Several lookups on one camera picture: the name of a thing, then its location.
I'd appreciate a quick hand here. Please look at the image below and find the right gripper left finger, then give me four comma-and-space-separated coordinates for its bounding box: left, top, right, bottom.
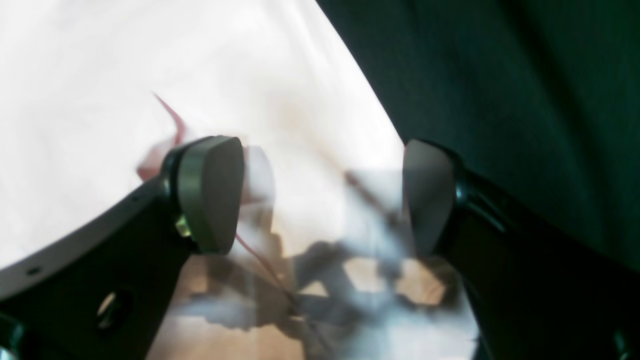
0, 136, 245, 360

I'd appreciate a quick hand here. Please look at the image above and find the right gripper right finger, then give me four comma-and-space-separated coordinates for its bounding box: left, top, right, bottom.
402, 139, 640, 360

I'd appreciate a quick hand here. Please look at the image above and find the pink T-shirt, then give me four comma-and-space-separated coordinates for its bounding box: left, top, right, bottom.
1, 0, 478, 360

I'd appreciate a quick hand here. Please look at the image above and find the black table cloth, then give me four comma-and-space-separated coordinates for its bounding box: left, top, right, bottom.
318, 0, 640, 271

